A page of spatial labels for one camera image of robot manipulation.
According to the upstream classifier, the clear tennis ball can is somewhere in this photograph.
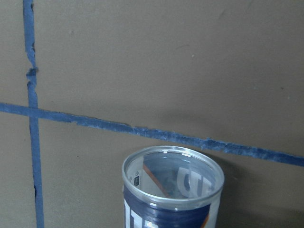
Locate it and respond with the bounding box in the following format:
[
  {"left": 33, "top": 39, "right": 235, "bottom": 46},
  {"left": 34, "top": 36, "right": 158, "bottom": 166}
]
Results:
[{"left": 122, "top": 146, "right": 225, "bottom": 228}]

